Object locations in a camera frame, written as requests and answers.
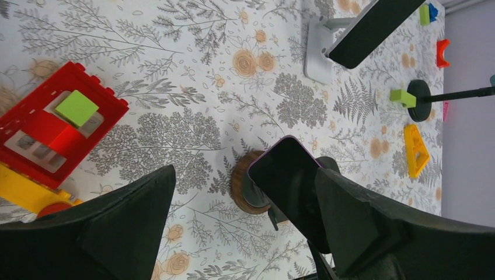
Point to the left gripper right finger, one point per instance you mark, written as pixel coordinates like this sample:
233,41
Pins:
371,236

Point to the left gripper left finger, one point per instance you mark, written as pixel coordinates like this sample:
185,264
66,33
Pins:
113,236

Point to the purple-edged black phone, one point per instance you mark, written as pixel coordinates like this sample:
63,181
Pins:
286,174

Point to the wooden-base grey phone stand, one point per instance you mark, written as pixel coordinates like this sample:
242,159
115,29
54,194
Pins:
250,198

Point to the right black tripod stand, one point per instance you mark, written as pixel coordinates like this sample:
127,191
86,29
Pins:
424,100

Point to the white phone stand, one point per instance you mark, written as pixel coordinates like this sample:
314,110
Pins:
322,38

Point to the black phone on white stand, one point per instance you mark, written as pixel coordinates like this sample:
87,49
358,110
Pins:
369,29

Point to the red yellow toy truck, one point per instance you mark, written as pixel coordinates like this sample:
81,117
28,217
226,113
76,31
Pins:
46,135

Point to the pink brick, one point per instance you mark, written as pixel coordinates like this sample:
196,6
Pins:
445,110

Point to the floral patterned mat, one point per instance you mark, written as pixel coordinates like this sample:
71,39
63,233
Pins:
209,81

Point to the red arch block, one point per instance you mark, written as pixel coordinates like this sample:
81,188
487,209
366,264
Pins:
441,61

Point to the green cylinder block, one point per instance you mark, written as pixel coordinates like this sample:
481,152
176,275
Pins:
424,15

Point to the blue heart block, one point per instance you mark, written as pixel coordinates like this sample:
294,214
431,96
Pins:
433,12

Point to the yellow triangle frame toy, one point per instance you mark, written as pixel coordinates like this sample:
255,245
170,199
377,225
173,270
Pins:
417,154

